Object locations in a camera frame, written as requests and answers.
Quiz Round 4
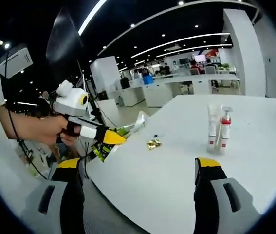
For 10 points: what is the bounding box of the person's left hand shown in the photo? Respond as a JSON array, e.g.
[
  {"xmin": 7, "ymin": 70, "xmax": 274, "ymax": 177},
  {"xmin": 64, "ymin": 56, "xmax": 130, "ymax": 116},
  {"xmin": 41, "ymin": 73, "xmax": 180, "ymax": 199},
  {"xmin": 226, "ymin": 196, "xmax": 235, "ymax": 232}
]
[{"xmin": 36, "ymin": 114, "xmax": 80, "ymax": 145}]

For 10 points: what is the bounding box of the gold skincare sachet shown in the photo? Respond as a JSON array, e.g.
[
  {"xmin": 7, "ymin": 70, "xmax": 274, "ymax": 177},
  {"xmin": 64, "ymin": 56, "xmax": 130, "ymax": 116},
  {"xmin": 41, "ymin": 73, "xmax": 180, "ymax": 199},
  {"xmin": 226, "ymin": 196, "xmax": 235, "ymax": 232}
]
[{"xmin": 146, "ymin": 138, "xmax": 163, "ymax": 150}]

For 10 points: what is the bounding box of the white low cabinet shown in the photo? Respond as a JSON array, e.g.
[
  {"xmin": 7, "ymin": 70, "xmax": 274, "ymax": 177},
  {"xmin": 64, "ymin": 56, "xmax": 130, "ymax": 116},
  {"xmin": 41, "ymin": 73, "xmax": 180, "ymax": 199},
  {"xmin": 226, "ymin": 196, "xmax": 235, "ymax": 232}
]
[{"xmin": 97, "ymin": 98, "xmax": 119, "ymax": 120}]

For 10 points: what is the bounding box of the black monitor stand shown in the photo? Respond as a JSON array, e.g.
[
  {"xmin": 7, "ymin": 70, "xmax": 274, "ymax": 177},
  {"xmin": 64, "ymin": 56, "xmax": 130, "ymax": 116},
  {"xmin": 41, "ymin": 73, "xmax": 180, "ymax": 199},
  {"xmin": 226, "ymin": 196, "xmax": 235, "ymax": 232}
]
[{"xmin": 76, "ymin": 60, "xmax": 106, "ymax": 126}]

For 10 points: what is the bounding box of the blue storage box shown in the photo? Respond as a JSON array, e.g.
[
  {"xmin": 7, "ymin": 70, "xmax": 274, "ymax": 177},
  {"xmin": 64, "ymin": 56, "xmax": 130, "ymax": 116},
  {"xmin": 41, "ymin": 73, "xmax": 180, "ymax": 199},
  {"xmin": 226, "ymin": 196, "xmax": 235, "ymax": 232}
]
[{"xmin": 142, "ymin": 75, "xmax": 155, "ymax": 85}]

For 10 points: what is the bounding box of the white skincare tube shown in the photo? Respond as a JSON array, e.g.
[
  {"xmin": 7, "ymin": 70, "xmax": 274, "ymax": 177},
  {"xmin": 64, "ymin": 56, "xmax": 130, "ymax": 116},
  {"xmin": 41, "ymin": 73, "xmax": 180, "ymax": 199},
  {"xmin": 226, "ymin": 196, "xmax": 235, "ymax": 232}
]
[{"xmin": 206, "ymin": 103, "xmax": 224, "ymax": 137}]

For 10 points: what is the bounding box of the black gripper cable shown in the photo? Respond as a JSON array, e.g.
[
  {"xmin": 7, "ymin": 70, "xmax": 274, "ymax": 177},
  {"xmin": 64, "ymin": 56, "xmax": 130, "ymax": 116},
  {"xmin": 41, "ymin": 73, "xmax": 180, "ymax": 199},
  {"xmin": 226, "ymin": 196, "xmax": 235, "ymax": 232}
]
[{"xmin": 3, "ymin": 47, "xmax": 48, "ymax": 181}]

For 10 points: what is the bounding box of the long white office desk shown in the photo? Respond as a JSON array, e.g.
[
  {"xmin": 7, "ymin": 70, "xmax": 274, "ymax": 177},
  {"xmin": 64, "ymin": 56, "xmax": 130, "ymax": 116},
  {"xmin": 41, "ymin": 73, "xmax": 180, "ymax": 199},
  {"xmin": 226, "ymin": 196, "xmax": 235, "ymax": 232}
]
[{"xmin": 121, "ymin": 74, "xmax": 241, "ymax": 108}]

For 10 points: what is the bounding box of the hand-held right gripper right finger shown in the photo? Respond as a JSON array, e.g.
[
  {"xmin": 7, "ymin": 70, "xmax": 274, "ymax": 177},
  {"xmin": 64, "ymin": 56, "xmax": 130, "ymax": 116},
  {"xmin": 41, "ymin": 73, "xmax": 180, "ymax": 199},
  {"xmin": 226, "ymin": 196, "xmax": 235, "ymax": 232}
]
[{"xmin": 193, "ymin": 157, "xmax": 259, "ymax": 234}]

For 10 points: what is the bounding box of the white air conditioner unit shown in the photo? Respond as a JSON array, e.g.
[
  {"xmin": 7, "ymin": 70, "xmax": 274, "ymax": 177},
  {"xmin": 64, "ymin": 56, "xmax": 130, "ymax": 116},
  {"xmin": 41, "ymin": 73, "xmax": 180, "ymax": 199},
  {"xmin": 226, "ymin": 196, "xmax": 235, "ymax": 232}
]
[{"xmin": 0, "ymin": 47, "xmax": 34, "ymax": 77}]

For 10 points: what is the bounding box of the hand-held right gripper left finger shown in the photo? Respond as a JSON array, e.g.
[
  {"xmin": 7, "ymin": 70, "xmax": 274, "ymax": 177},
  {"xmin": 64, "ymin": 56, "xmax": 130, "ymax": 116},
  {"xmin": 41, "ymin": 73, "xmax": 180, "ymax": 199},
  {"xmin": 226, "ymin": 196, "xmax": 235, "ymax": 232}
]
[{"xmin": 27, "ymin": 157, "xmax": 87, "ymax": 234}]

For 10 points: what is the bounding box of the green black skincare packet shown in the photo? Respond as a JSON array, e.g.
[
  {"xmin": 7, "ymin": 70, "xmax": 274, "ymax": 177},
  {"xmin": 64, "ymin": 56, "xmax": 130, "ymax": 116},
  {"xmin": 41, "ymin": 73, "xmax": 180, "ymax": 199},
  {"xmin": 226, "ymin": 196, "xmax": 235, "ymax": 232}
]
[{"xmin": 90, "ymin": 110, "xmax": 151, "ymax": 163}]

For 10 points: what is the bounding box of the black monitor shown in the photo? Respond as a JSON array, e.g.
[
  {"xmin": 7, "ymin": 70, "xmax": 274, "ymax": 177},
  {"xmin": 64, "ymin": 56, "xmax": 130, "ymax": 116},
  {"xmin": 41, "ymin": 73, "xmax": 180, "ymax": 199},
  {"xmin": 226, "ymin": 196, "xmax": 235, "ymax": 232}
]
[{"xmin": 45, "ymin": 6, "xmax": 83, "ymax": 75}]

